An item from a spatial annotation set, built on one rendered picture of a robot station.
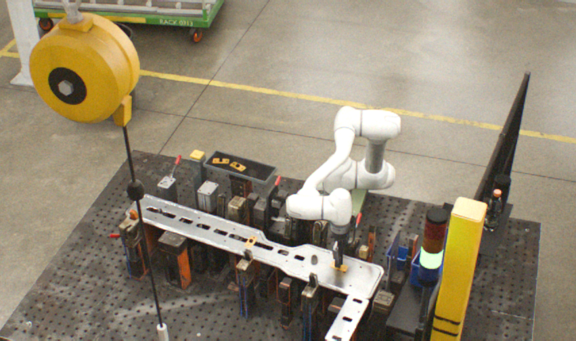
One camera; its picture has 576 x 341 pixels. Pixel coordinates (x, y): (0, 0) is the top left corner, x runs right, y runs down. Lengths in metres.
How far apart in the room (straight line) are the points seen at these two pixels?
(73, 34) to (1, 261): 4.49
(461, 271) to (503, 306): 1.40
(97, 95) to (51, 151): 5.30
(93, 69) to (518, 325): 3.17
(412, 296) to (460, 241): 1.02
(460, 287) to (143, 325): 1.79
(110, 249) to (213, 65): 3.22
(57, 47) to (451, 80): 6.10
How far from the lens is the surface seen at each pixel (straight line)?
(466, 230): 2.53
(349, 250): 3.75
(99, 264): 4.27
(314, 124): 6.33
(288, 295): 3.65
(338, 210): 3.34
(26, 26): 7.08
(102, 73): 1.07
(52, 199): 5.89
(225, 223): 3.92
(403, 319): 3.45
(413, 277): 3.56
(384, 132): 3.75
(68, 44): 1.07
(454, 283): 2.70
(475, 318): 3.95
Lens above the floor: 3.63
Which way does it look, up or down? 38 degrees down
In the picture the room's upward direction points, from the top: 1 degrees counter-clockwise
